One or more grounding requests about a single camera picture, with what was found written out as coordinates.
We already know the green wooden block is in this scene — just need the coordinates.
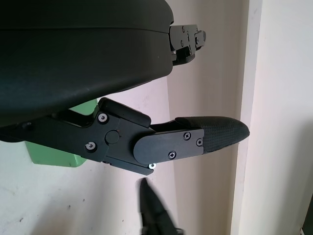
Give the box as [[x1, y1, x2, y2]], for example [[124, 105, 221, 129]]
[[24, 98, 98, 169]]

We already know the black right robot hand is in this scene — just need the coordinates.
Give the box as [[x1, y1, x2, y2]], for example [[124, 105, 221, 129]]
[[138, 178, 184, 235]]

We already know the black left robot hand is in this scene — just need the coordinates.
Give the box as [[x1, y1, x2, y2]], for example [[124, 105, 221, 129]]
[[0, 0, 250, 176]]

